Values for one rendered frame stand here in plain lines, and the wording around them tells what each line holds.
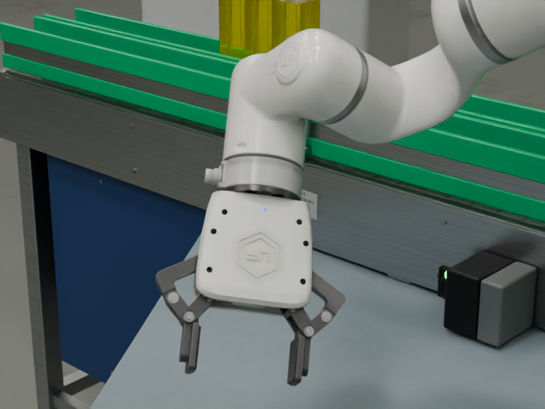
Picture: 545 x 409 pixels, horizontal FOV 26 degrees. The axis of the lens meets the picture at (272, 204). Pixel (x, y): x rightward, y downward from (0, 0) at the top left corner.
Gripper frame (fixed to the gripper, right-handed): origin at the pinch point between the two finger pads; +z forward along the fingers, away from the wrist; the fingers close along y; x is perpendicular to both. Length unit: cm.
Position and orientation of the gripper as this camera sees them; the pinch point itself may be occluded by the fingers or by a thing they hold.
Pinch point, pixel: (243, 367)
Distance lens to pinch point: 103.7
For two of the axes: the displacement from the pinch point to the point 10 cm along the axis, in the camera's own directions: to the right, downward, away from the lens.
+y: 9.8, 1.3, 1.4
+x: -1.7, 2.7, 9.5
